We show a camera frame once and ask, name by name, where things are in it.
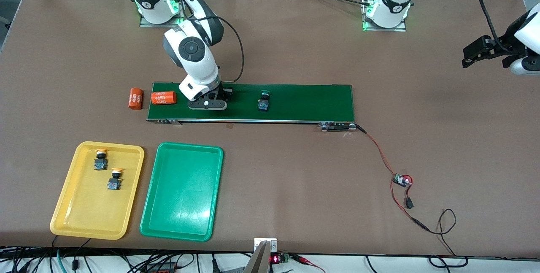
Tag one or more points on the grey metal mounting bracket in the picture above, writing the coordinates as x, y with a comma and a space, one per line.
259, 260

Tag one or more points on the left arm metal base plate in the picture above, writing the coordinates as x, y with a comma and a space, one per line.
396, 29

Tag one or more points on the green conveyor belt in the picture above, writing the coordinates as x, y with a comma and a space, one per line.
316, 100

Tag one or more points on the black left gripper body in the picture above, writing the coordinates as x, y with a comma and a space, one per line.
498, 49

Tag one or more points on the yellow plastic tray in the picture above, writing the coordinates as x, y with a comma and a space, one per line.
84, 209

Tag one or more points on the green push button switch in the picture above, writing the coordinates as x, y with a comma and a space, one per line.
264, 105

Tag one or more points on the red power strip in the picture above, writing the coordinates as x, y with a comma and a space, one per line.
160, 269

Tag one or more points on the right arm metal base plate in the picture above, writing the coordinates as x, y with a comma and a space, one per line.
152, 25

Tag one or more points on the red digit display module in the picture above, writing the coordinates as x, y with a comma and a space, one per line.
275, 259

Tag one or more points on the green plastic tray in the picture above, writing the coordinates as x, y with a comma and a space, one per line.
181, 193

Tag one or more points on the small green circuit board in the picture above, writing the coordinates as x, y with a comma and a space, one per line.
400, 179

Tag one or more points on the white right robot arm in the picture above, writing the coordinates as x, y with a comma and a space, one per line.
192, 49

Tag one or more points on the red clip lead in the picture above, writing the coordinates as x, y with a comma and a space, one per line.
301, 259

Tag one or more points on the yellow push button switch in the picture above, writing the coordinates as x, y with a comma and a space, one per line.
100, 164
113, 184

